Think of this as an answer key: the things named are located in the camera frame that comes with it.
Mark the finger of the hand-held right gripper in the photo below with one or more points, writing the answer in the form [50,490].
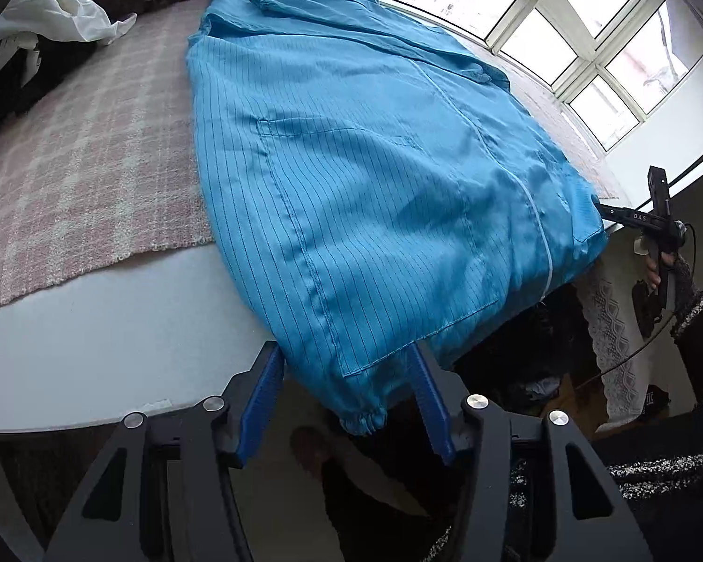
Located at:
[615,213]

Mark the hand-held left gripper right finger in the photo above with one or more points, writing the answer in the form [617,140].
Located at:
[430,404]

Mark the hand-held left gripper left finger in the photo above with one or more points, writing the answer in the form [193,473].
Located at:
[261,404]

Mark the blue striped coat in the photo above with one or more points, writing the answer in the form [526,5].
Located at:
[357,187]

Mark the person's right forearm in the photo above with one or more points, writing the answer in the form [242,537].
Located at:
[700,328]

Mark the person's right hand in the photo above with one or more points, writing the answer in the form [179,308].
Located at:
[653,272]

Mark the dark cloth pile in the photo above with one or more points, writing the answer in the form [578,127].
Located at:
[515,339]

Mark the white lace tablecloth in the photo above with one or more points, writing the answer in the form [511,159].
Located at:
[615,328]

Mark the person's black tweed clothing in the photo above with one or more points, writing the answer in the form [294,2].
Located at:
[668,471]

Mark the pink plaid blanket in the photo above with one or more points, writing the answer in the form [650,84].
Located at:
[94,158]

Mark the black cloth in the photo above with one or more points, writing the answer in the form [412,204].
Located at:
[11,82]

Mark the white cloth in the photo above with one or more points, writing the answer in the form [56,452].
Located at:
[53,11]

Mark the white window frame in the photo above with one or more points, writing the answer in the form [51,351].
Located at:
[593,61]

